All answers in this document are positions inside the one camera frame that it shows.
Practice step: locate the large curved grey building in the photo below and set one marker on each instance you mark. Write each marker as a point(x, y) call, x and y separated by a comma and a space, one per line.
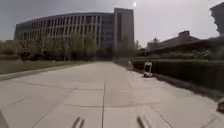
point(83, 26)

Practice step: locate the robot's own part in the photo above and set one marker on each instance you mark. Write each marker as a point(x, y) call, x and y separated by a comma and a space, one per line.
point(78, 122)
point(143, 122)

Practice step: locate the low building with dark roof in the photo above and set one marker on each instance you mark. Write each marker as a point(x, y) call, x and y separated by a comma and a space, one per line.
point(186, 40)

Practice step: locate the pale concrete slab pavement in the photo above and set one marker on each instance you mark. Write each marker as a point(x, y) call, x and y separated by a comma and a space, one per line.
point(103, 86)

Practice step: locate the row of trees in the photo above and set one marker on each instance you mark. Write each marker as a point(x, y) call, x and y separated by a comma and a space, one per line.
point(76, 48)

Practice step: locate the grass strip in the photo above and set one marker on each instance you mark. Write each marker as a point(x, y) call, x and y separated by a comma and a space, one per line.
point(30, 66)

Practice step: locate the small white robot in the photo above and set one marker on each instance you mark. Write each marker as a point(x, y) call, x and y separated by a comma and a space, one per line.
point(147, 69)

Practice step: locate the dark green hedge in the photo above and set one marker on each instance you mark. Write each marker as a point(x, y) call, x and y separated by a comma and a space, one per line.
point(190, 71)

